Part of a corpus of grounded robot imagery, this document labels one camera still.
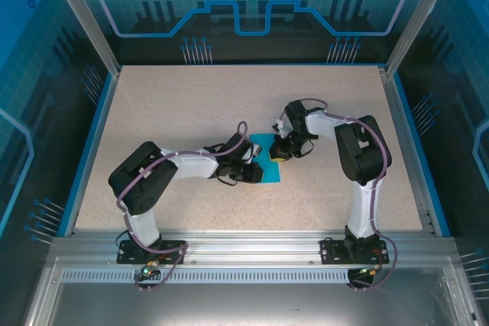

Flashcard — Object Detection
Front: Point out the teal cloth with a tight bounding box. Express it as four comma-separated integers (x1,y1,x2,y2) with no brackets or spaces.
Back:
250,132,282,184

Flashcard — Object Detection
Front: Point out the thin black left gripper cable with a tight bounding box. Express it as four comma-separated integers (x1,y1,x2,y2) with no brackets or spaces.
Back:
202,144,245,187

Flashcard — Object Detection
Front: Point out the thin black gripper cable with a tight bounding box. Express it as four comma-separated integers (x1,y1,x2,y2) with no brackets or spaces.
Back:
294,134,319,160
202,144,245,187

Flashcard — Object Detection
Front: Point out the thin black right gripper cable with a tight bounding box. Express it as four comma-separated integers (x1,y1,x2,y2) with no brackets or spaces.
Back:
294,134,319,160

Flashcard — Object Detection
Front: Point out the long aluminium frame rail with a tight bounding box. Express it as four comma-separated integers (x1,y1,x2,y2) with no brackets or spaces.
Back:
49,226,458,266

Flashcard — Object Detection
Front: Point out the blue printed enclosure panel with gear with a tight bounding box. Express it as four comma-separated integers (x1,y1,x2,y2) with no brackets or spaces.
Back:
72,0,425,66

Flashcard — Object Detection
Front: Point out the short aluminium frame rail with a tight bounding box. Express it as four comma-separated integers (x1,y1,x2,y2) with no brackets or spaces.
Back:
376,65,437,234

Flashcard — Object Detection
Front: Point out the slotted grey cable duct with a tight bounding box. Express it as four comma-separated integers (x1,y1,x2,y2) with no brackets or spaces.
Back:
60,269,452,283

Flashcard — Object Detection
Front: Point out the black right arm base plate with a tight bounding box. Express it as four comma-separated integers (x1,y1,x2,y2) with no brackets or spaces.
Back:
319,237,395,266

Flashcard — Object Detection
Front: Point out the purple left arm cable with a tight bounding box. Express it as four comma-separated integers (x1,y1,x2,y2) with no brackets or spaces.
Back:
116,121,250,293

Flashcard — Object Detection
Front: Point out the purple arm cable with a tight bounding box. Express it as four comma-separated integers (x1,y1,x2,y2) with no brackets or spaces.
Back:
116,121,250,293
277,97,399,293

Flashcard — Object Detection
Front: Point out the cable connector with green light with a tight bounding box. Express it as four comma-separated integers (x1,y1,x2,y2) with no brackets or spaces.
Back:
357,264,384,278
138,260,160,280

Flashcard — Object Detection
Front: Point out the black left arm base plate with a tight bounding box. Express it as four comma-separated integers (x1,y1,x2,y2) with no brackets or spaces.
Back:
116,240,189,266

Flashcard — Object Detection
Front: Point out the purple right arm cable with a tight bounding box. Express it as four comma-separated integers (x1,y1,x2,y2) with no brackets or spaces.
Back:
277,97,399,293

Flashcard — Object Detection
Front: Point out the aluminium frame post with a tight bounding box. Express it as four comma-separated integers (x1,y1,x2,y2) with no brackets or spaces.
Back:
42,0,124,77
384,0,461,77

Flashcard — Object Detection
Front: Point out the blue printed enclosure side panel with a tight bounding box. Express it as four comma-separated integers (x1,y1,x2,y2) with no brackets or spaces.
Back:
397,0,489,304
0,0,115,326

